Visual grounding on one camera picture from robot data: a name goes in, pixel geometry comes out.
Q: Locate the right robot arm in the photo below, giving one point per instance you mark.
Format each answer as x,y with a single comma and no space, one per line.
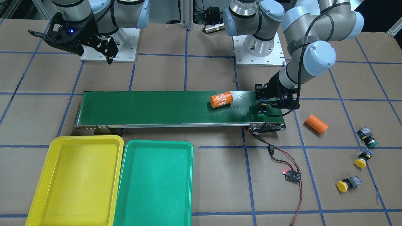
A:
110,15

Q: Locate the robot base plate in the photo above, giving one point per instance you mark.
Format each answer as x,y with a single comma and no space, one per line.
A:
244,58
127,40

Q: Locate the black sensor circuit board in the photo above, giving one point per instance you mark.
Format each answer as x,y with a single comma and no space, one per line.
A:
292,176

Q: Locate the black power adapter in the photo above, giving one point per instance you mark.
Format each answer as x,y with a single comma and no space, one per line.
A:
212,15

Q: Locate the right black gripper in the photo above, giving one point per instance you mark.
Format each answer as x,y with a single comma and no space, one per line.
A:
88,30

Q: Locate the green conveyor belt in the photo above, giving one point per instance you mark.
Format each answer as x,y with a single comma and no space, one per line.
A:
104,110

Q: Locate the aluminium frame post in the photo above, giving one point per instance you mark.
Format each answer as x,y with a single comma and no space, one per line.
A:
186,13

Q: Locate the plain orange cylinder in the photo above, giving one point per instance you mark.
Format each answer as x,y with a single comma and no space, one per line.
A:
316,124

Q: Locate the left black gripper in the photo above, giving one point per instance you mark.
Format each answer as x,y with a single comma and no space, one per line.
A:
274,86

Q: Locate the silver cable connector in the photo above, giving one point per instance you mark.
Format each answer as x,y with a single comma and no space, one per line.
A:
213,29

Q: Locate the yellow plastic tray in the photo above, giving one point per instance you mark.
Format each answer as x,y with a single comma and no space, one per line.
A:
79,182

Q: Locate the green plastic tray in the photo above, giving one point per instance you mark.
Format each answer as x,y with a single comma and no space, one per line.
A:
155,186

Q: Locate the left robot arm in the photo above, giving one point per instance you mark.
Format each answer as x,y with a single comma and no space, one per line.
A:
308,33

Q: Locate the orange cylinder with 4680 print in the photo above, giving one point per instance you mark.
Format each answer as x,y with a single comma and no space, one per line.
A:
221,99

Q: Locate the green push button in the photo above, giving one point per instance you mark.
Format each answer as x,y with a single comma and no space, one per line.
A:
366,136

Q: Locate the yellow push button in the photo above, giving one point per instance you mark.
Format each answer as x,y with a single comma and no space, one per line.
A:
363,158
348,183

